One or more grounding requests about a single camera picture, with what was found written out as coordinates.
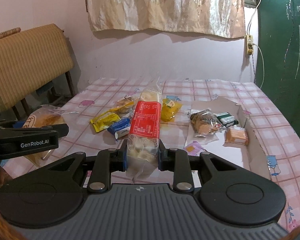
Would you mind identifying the wall power strip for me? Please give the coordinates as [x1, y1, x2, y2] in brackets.
[245, 34, 254, 55]

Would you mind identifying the small orange white packet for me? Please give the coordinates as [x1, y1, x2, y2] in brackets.
[224, 127, 249, 146]

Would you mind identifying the woven cover folding table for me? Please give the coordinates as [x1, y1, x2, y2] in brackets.
[0, 24, 75, 120]

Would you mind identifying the large yellow snack packet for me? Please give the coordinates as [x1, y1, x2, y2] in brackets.
[161, 98, 183, 123]

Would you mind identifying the cardboard box tray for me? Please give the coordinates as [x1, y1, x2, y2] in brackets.
[184, 96, 272, 179]

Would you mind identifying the plaid cloth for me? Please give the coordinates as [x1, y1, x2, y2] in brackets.
[0, 27, 22, 43]

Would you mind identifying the clear brown pastry packet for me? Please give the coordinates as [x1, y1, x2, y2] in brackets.
[110, 95, 135, 114]

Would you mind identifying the purple snack packet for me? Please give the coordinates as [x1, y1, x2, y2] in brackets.
[185, 141, 207, 155]

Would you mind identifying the dark green snack packet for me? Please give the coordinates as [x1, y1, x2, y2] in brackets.
[215, 112, 239, 127]

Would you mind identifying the small yellow snack packet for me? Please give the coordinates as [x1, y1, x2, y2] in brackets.
[90, 112, 122, 133]

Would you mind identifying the pink checked tablecloth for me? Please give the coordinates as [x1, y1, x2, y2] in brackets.
[0, 78, 300, 240]

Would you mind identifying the blue white snack packet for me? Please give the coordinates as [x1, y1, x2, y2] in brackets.
[107, 117, 132, 139]

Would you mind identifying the beige shiny curtain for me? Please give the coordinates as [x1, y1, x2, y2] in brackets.
[86, 0, 245, 38]

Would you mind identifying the white charger cable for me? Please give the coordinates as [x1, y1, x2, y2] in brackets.
[252, 44, 265, 82]

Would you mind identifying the red label clear biscuit packet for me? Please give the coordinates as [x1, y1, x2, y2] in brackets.
[125, 79, 164, 183]

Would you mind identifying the round bread packet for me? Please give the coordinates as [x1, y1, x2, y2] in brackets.
[22, 105, 79, 167]

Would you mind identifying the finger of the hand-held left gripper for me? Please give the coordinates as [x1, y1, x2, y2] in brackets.
[0, 119, 24, 129]
[0, 124, 69, 139]

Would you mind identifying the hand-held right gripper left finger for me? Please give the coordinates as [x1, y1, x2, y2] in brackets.
[49, 139, 128, 193]

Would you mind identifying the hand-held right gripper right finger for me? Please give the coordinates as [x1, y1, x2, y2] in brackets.
[157, 141, 241, 193]

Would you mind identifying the clear cracker packet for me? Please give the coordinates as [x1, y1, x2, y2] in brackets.
[189, 109, 227, 138]

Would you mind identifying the green door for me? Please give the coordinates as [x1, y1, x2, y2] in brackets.
[255, 0, 300, 140]

